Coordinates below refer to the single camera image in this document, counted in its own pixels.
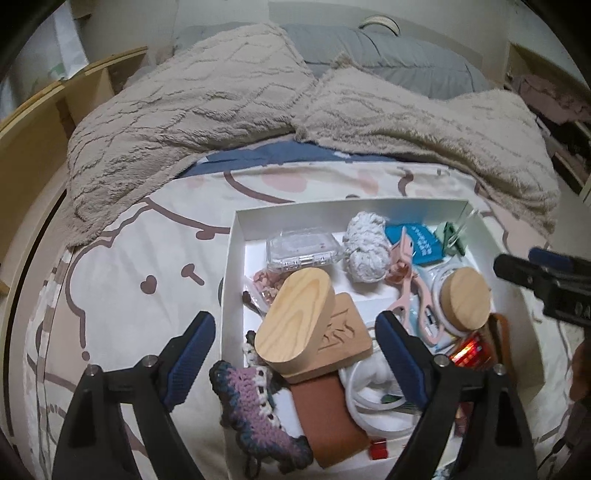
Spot oval light wooden box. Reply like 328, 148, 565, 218
254, 268, 335, 376

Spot person's right hand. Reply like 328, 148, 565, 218
569, 340, 591, 402

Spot round wooden lid jar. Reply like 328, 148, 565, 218
436, 267, 492, 334

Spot red cigarette box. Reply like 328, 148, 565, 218
450, 332, 494, 370

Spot green binder clip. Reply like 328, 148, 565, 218
434, 210, 478, 257

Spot blue sachet packet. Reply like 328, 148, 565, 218
385, 223, 444, 266

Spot cartoon print bed sheet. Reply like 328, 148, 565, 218
20, 154, 574, 480

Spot purple crocheted butterfly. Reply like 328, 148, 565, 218
208, 360, 314, 479

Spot pink eyelash curler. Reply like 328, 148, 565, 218
385, 227, 445, 347

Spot brown leather sleeve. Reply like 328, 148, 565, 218
290, 373, 370, 469

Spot open wardrobe with clothes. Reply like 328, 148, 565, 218
505, 43, 590, 203

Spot carved wooden soap block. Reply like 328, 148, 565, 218
283, 293, 373, 384

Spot white grey yarn ball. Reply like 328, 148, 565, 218
342, 211, 391, 284

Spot white shallow tray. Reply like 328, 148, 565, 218
219, 197, 545, 479

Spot clear plastic case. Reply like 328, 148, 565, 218
266, 228, 345, 273

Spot grey pillow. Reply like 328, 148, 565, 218
172, 22, 493, 100

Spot wooden side shelf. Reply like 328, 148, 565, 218
1, 46, 147, 273

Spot beige textured blanket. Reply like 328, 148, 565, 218
67, 23, 561, 247

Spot white paper bag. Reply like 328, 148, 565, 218
49, 1, 89, 80

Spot brown leather strap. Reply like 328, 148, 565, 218
489, 313, 514, 370

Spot white coiled cable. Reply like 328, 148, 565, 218
338, 354, 422, 437

